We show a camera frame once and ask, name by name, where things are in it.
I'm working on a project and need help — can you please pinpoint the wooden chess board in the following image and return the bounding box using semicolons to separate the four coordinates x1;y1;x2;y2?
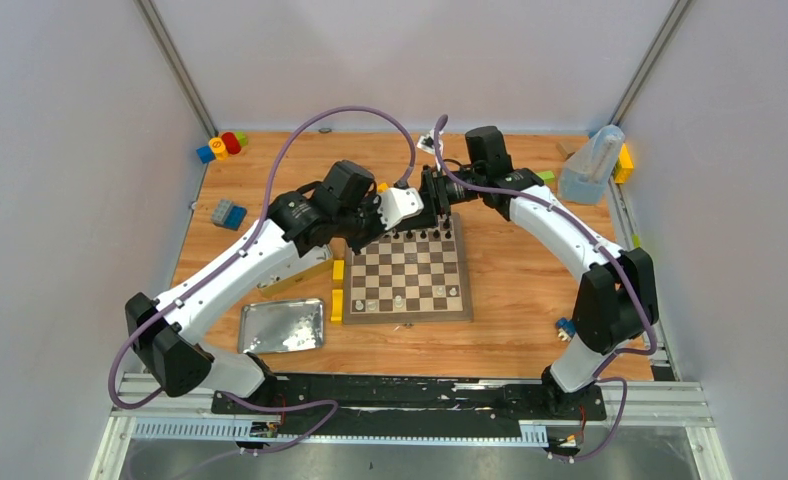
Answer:
343;213;474;325

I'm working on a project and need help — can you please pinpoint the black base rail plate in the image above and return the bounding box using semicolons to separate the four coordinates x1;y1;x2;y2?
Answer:
250;373;607;438

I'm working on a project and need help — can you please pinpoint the blue cube block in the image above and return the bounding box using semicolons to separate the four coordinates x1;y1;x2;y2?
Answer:
196;145;216;164

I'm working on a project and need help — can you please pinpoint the green rectangular block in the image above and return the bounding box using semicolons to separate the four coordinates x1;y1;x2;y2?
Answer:
537;170;556;185

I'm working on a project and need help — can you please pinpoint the yellow cylinder block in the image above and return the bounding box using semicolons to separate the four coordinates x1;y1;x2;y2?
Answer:
209;137;230;160

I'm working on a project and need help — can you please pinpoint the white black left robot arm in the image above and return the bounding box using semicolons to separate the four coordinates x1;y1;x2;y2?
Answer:
124;160;423;413

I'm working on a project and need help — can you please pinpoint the gray lego brick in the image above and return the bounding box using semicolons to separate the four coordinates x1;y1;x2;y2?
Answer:
210;199;234;226

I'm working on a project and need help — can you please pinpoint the clear blue plastic container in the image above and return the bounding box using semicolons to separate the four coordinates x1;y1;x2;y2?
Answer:
558;125;625;205

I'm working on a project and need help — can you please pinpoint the gold tin with white pieces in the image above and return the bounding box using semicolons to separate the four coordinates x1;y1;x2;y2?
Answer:
257;246;334;298

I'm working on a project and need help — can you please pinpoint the yellow block at right wall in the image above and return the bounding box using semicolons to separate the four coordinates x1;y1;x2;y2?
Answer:
612;144;635;184

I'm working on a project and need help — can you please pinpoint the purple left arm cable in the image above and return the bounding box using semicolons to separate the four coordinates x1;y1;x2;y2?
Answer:
107;105;418;458

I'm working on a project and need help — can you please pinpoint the blue lego brick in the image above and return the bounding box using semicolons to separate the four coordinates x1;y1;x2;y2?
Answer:
223;205;247;231

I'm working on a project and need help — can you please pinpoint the green block at corner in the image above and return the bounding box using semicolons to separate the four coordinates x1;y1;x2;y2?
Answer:
234;131;249;147

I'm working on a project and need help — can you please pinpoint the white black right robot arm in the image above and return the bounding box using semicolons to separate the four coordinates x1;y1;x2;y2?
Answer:
417;126;659;418

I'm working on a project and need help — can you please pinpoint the yellow arch block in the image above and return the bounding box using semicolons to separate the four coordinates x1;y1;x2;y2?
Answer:
330;289;344;324

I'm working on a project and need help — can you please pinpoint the yellow blue toy car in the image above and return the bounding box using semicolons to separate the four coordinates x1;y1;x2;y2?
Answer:
555;317;576;342

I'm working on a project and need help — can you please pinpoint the small yellow rectangular block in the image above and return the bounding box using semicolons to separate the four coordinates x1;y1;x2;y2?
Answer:
332;259;345;287

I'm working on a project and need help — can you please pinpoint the black chess pieces row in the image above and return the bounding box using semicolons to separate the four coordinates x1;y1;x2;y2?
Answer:
378;218;453;244

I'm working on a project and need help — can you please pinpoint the red cylinder block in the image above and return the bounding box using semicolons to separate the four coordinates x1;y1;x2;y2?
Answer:
220;132;242;156

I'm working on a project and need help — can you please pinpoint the silver tin lid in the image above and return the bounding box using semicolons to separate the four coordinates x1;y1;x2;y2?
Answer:
237;298;324;355

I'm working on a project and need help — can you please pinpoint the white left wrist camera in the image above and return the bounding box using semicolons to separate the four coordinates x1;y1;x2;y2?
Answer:
377;187;424;229

